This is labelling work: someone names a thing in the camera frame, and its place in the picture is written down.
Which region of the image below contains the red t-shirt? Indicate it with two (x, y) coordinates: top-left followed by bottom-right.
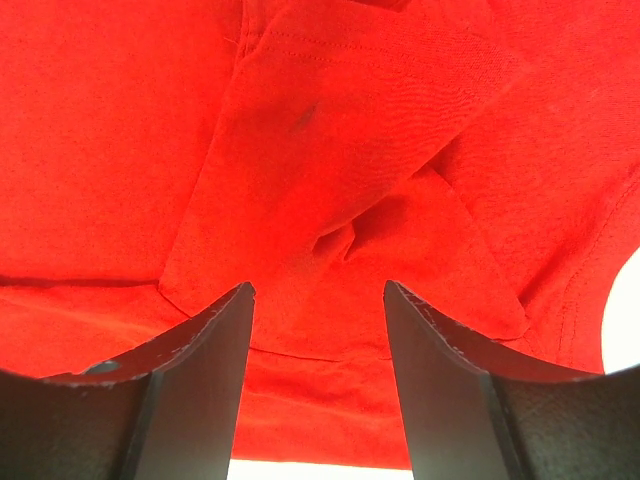
(1, 1), (639, 468)

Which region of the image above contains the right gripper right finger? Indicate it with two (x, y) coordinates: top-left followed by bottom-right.
(384, 281), (639, 480)

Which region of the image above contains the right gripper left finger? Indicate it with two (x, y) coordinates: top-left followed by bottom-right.
(1, 283), (255, 480)

